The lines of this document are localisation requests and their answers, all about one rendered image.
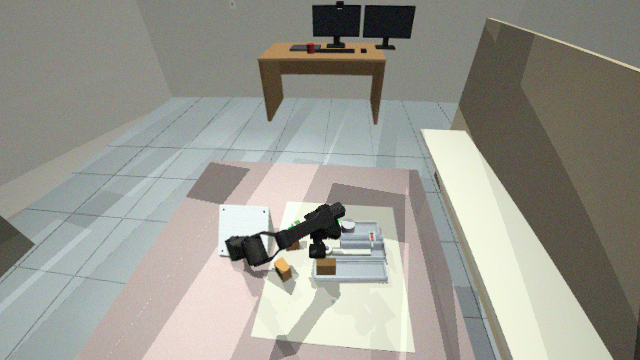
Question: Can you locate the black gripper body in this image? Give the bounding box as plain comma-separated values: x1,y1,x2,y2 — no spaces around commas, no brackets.
309,230,326,258

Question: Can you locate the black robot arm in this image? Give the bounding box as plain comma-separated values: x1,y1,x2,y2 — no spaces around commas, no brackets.
225,202,346,267

